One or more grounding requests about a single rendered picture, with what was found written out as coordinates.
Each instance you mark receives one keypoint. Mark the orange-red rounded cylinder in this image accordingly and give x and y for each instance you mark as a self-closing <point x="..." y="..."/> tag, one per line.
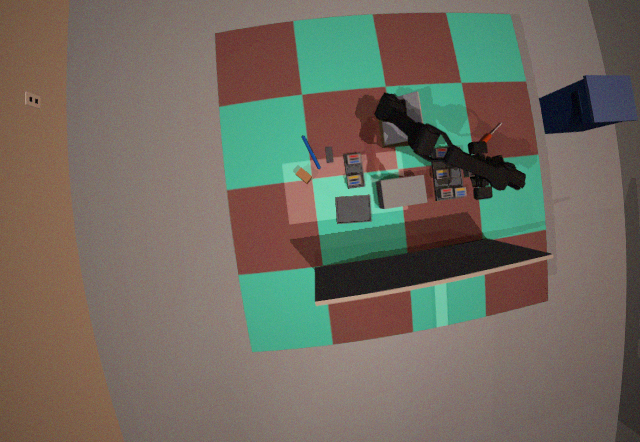
<point x="489" y="135"/>

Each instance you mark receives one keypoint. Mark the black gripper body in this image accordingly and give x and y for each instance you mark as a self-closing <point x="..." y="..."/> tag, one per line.
<point x="483" y="191"/>

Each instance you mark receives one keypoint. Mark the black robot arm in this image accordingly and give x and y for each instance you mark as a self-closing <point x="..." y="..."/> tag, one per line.
<point x="423" y="137"/>

